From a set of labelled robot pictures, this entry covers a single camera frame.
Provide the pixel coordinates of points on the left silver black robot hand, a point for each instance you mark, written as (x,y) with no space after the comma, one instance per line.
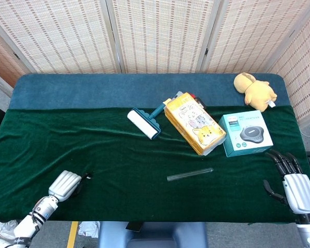
(64,184)

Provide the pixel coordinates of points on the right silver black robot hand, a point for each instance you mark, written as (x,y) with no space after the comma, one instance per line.
(299,192)

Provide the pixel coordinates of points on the glass test tube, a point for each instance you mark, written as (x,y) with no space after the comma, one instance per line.
(189,173)

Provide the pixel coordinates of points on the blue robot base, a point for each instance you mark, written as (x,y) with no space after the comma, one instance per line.
(155,232)

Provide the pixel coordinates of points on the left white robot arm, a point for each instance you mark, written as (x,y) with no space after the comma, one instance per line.
(41,209)

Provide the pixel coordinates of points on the crumpled white paper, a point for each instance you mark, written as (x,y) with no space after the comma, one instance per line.
(89,228)

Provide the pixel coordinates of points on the dark green velvet cloth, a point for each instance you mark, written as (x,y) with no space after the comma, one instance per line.
(118,144)

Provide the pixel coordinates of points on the white sneaker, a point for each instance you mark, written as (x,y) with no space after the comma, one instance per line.
(3,230)

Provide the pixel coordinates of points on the teal speaker product box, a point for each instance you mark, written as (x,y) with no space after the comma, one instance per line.
(245,134)

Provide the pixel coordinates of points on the teal white lint roller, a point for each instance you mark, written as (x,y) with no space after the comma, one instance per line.
(142,124)

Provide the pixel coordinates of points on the blue table cover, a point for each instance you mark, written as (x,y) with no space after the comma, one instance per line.
(93,90)

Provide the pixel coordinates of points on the yellow plush toy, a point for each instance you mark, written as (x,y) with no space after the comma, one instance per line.
(255,90)

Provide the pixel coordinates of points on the woven folding screen panel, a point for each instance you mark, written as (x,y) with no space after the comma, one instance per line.
(304,77)
(62,36)
(2,64)
(160,36)
(248,36)

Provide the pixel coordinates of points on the yellow cat tissue pack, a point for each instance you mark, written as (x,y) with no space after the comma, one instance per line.
(193,124)

